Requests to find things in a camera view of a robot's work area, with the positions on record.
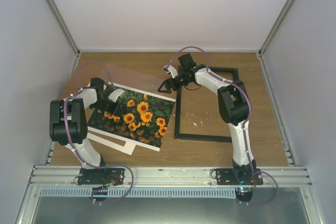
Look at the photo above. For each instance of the sunflower photo print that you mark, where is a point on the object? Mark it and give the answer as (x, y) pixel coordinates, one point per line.
(141, 118)

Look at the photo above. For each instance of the clear acrylic sheet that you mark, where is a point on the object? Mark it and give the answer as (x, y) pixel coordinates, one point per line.
(131, 78)

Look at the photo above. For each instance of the aluminium mounting rail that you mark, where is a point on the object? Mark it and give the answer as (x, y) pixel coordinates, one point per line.
(145, 176)

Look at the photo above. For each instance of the grey slotted cable duct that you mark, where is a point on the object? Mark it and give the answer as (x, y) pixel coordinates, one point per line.
(138, 192)

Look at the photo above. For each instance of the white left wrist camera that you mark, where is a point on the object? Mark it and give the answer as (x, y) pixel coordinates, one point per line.
(116, 94)

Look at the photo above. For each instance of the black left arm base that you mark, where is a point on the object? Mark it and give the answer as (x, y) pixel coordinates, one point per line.
(100, 177)

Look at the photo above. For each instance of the black picture frame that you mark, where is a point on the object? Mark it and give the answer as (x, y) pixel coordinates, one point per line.
(199, 137)

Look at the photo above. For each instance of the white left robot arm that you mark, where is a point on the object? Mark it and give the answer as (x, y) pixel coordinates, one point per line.
(68, 123)

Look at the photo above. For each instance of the aluminium enclosure frame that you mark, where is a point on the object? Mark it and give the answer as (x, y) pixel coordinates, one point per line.
(296, 40)

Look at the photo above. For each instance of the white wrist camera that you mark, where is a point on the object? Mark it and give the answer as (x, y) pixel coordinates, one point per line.
(169, 69)
(116, 94)

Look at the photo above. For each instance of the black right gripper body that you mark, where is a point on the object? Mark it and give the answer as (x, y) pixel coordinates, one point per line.
(180, 84)

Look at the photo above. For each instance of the white photo mat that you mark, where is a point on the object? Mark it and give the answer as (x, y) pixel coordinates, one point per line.
(127, 147)

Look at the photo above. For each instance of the brown backing board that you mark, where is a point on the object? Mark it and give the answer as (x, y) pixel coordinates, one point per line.
(82, 76)

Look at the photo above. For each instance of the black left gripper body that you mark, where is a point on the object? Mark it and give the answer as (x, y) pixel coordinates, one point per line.
(114, 111)

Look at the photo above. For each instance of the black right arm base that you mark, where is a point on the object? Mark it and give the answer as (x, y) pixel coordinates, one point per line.
(236, 176)

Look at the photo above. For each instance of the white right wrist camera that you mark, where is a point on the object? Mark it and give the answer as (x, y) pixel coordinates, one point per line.
(169, 69)

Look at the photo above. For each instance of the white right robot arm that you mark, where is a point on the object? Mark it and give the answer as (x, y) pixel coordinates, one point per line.
(233, 102)

